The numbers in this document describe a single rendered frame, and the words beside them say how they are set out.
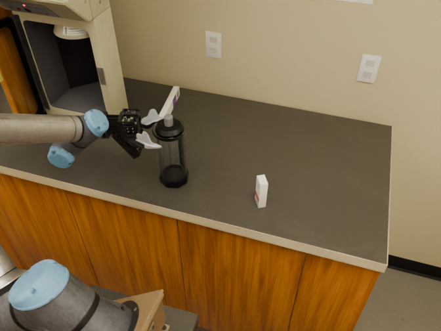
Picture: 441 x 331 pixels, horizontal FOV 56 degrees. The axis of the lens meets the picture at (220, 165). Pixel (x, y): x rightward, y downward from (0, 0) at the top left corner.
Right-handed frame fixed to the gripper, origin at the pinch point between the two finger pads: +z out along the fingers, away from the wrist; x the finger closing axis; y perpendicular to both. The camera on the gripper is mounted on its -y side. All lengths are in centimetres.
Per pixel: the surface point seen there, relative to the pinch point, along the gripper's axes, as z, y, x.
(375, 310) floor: 94, -116, 6
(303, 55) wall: 48, 2, 49
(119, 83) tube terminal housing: -23.0, -0.3, 30.8
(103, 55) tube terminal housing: -24.3, 14.3, 24.7
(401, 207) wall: 101, -70, 35
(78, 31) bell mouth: -32.8, 20.8, 29.1
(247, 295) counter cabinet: 27, -65, -19
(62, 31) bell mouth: -38, 21, 29
